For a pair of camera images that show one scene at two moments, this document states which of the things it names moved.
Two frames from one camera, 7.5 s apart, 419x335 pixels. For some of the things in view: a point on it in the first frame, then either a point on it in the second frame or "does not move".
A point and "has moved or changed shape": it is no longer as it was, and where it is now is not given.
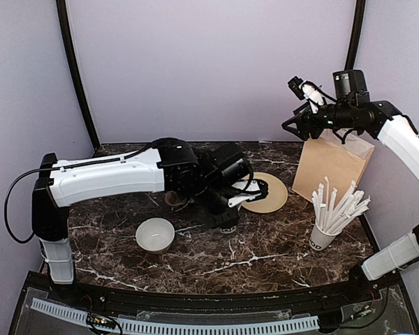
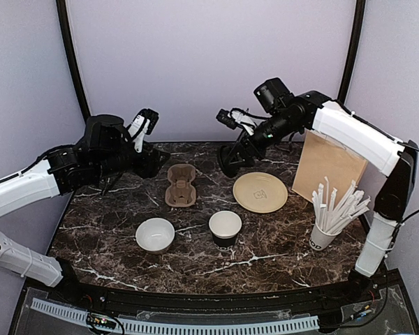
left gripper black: x=219 y=218 to x=150 y=167
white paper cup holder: x=319 y=240 does not move
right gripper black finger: x=297 y=132 to x=240 y=160
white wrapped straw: x=315 y=199 does not move
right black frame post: x=356 y=35 does not move
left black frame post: x=61 y=10 does not move
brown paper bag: x=327 y=157 does not move
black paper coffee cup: x=227 y=228 has moved or changed shape
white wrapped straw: x=327 y=204 does not move
